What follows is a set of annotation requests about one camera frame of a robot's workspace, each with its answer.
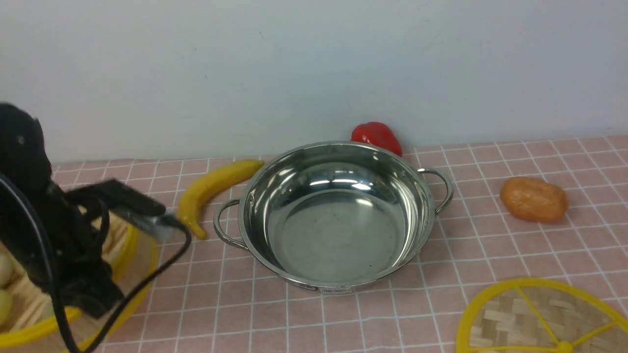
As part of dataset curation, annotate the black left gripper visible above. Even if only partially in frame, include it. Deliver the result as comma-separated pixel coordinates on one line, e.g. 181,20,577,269
0,103,124,319

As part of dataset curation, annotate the yellow plastic banana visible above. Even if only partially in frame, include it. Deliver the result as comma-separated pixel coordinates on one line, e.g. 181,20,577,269
179,159,264,240

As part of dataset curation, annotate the red plastic bell pepper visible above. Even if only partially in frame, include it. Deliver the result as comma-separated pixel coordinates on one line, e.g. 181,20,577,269
350,122,403,156

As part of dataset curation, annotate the orange-brown bread roll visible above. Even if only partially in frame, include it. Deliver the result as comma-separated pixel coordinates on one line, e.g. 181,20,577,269
499,176,569,224

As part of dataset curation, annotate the black camera cable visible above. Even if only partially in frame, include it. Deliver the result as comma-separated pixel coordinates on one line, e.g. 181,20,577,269
0,174,192,353

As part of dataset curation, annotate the stainless steel pot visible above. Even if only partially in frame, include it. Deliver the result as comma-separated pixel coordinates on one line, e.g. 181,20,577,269
214,141,454,294

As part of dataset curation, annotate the yellow-rimmed bamboo steamer basket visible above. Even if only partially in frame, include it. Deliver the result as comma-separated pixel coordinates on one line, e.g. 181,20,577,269
0,215,158,353

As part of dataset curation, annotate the yellow-rimmed woven steamer lid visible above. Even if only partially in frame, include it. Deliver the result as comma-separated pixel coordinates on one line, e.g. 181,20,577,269
455,278,628,353

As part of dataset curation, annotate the pink checkered tablecloth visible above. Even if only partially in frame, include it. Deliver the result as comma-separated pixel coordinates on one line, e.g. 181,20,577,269
49,136,628,353

